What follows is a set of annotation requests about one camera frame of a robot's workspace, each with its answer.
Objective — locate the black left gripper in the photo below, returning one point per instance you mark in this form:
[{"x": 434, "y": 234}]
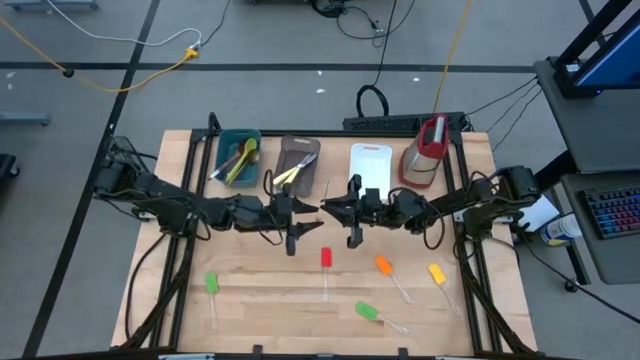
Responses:
[{"x": 277, "y": 215}]

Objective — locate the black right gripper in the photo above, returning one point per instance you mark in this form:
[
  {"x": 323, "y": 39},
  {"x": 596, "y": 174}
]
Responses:
[{"x": 372, "y": 210}]

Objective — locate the lime green silicone spoon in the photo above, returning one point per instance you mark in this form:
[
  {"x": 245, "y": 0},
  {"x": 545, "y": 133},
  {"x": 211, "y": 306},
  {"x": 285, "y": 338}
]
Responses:
[{"x": 250, "y": 146}]

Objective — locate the brown wooden spoon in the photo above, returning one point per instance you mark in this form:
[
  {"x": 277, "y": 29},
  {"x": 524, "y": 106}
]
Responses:
[{"x": 222, "y": 169}]

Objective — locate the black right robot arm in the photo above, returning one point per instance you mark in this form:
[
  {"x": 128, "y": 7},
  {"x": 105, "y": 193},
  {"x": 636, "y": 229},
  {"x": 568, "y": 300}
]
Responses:
[{"x": 450, "y": 202}]

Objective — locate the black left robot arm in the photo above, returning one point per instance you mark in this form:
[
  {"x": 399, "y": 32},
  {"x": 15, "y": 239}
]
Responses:
[{"x": 165, "y": 200}]

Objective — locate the white plastic bin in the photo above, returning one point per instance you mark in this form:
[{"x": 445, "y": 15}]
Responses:
[{"x": 372, "y": 165}]

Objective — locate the black power strip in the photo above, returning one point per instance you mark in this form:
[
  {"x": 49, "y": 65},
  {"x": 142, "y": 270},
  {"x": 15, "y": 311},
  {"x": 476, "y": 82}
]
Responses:
[{"x": 380, "y": 122}]

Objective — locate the red and grey container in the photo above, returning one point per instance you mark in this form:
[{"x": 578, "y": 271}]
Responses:
[{"x": 425, "y": 160}]

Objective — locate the teal plastic bin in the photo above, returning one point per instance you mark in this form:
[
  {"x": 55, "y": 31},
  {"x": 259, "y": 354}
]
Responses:
[{"x": 225, "y": 150}]

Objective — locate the black mesh power supply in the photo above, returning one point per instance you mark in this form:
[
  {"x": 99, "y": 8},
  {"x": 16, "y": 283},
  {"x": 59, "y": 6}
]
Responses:
[{"x": 122, "y": 147}]

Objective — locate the white paper sheet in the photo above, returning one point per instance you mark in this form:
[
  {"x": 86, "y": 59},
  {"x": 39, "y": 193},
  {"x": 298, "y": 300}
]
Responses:
[{"x": 542, "y": 212}]

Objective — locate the black round floor device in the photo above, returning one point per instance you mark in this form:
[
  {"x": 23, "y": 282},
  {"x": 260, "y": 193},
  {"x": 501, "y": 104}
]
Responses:
[{"x": 329, "y": 7}]

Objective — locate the white bottle blue yellow label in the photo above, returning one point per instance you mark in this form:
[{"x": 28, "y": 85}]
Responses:
[{"x": 562, "y": 229}]

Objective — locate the grey monitor desk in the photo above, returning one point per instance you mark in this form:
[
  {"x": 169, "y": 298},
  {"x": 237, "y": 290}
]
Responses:
[{"x": 575, "y": 130}]

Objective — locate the backlit computer keyboard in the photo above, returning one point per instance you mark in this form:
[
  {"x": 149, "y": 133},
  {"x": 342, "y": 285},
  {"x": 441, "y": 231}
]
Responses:
[{"x": 615, "y": 212}]

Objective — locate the grey keyboard desk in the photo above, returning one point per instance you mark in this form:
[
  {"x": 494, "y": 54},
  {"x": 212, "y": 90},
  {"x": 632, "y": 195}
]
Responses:
[{"x": 615, "y": 260}]

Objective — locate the grey metal floor foot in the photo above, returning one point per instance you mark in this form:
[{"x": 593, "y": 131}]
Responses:
[
  {"x": 50, "y": 5},
  {"x": 25, "y": 119}
]

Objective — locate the black equipment foot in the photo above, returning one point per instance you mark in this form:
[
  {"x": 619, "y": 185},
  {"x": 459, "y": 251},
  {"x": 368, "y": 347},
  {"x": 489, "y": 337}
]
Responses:
[{"x": 6, "y": 167}]

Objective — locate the black monitor stand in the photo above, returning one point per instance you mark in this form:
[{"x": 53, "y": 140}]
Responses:
[{"x": 590, "y": 35}]

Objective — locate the blue-screen computer monitor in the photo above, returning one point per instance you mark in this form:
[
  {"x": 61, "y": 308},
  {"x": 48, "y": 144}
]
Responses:
[{"x": 615, "y": 60}]

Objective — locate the black aluminium table frame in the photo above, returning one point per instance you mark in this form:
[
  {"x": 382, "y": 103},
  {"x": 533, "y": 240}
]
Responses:
[{"x": 330, "y": 133}]

